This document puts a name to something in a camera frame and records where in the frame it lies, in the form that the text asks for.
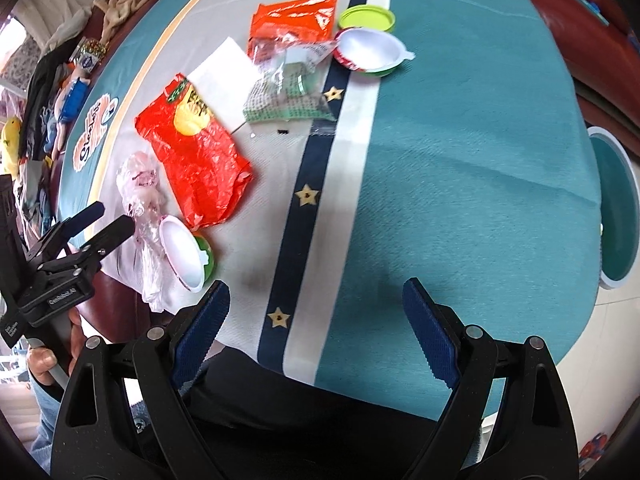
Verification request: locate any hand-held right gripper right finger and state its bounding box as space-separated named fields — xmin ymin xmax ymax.
xmin=402 ymin=277 xmax=580 ymax=480

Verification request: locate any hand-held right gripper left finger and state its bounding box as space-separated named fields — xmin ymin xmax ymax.
xmin=50 ymin=280 xmax=231 ymax=480

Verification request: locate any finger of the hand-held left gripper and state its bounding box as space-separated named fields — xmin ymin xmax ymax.
xmin=40 ymin=215 xmax=137 ymax=273
xmin=30 ymin=202 xmax=106 ymax=261

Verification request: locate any clear plastic bag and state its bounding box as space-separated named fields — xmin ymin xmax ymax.
xmin=116 ymin=152 xmax=176 ymax=313

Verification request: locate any green printed pudding cup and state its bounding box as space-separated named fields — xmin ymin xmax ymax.
xmin=158 ymin=215 xmax=217 ymax=293

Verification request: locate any red snack bag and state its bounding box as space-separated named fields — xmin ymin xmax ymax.
xmin=135 ymin=74 xmax=253 ymax=231

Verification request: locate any white paper napkin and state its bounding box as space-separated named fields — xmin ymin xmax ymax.
xmin=186 ymin=36 xmax=266 ymax=136

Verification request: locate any clear green printed wrapper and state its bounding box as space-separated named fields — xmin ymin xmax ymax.
xmin=242 ymin=35 xmax=341 ymax=123

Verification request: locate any teal round trash bin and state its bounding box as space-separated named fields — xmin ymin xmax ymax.
xmin=587 ymin=126 xmax=640 ymax=291

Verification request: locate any orange foil packet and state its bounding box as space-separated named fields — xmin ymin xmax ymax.
xmin=248 ymin=0 xmax=341 ymax=53

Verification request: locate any red printed pudding cup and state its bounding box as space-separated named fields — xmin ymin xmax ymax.
xmin=333 ymin=27 xmax=417 ymax=77

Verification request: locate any light green round lid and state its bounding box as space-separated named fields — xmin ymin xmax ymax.
xmin=338 ymin=5 xmax=397 ymax=32

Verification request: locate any person's left hand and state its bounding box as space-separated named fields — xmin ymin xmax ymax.
xmin=26 ymin=305 xmax=85 ymax=388

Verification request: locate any small yellow plush toy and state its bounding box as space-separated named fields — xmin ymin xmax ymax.
xmin=0 ymin=116 xmax=23 ymax=178

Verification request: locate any dark cloth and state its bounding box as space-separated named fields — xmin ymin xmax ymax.
xmin=20 ymin=40 xmax=68 ymax=211

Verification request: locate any doll in blue clothes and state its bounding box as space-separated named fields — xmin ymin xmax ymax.
xmin=47 ymin=37 xmax=108 ymax=158

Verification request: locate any person's left leg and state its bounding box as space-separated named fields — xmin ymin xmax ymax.
xmin=27 ymin=380 xmax=68 ymax=461

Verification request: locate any white cloth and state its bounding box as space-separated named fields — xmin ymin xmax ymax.
xmin=37 ymin=10 xmax=93 ymax=56

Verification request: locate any teal striped printed blanket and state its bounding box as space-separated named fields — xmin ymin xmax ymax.
xmin=55 ymin=0 xmax=603 ymax=421

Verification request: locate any beige rabbit plush toy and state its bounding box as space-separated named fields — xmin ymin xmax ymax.
xmin=92 ymin=0 xmax=183 ymax=43

